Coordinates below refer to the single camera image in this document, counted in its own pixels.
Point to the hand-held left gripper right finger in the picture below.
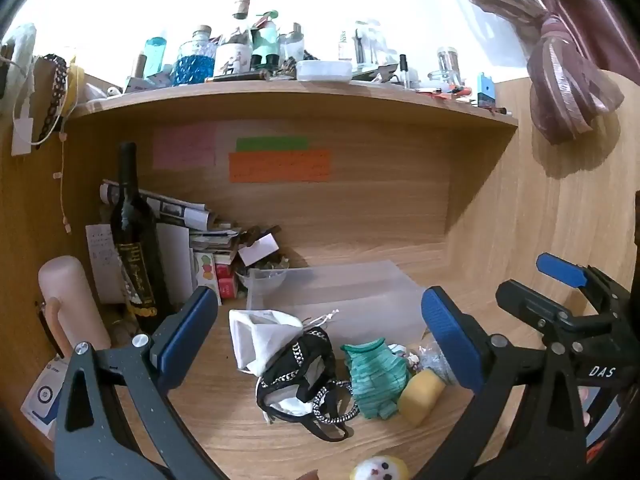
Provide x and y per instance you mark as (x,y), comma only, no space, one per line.
(452,342)

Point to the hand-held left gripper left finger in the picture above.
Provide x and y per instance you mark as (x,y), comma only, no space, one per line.
(186,332)

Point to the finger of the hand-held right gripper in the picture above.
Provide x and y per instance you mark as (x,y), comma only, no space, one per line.
(560,269)
(525,302)

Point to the person's right hand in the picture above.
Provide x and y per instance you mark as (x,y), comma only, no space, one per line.
(583,406)

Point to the clear crinkled plastic bag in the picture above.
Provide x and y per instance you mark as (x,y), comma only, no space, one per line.
(430,357)

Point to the small red box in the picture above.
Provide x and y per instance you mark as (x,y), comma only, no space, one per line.
(227,287)

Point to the yellow sponge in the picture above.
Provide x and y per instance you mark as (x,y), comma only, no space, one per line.
(420,397)

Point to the colourful dotted box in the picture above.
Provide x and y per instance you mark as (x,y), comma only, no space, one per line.
(205,270)

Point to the white book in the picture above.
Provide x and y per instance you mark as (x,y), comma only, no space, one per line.
(175,260)

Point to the white cloth pouch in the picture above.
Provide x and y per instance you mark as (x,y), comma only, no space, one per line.
(260,340)

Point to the green knitted cloth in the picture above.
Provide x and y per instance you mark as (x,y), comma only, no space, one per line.
(377,380)

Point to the small clear bowl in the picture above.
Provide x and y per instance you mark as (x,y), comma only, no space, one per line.
(262,277)

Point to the stack of papers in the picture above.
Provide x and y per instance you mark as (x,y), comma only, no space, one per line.
(215,242)

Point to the dark wine bottle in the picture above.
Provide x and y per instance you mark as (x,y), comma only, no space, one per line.
(132,240)

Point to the white card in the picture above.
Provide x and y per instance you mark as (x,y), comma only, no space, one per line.
(259,250)

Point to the white dotted paper sheet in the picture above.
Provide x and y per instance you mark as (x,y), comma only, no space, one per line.
(100,260)

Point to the clear plastic storage box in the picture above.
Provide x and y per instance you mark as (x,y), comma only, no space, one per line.
(340,295)

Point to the rolled newspaper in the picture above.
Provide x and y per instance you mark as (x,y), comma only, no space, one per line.
(165,205)

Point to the yellow white plush toy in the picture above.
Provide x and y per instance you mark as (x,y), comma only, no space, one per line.
(380,469)

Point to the white box blue circle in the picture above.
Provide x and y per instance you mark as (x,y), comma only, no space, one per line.
(42,397)

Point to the pink sticky note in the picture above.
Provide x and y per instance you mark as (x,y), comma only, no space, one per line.
(184,147)

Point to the orange sticky note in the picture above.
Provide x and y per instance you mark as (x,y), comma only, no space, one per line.
(280,166)

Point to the green sticky note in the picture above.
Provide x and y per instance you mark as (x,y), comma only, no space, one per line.
(272,143)

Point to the mauve tied curtain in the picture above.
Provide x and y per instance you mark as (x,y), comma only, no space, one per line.
(565,60)

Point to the clear glass jar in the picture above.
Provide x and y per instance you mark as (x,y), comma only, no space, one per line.
(447,65)

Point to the small dropper bottle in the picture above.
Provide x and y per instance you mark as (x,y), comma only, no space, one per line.
(403,72)

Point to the white paper tag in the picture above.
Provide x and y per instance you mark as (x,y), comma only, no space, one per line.
(22,137)

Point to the wooden shelf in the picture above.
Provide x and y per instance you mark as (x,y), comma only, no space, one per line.
(300,97)

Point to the blue patterned glass bottle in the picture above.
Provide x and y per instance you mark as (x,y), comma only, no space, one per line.
(192,62)

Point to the yellow tape roll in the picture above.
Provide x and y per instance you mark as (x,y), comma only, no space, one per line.
(73,85)

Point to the black lace ribbon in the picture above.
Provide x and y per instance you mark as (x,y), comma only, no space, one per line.
(56,90)

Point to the light blue bottle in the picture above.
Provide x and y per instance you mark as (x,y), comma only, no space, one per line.
(156,57)

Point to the white label corked bottle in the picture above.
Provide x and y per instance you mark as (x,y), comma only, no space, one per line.
(235,50)

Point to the clear plastic organiser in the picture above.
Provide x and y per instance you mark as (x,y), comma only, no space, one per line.
(372,45)

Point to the white round container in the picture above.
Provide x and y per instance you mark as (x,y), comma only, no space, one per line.
(324,71)

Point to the small grey bottle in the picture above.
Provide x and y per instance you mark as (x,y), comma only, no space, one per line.
(292,45)

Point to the clear green label bottle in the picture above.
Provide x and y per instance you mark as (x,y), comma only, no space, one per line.
(344,46)

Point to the white plastic bag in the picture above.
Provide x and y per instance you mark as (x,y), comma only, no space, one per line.
(20,60)

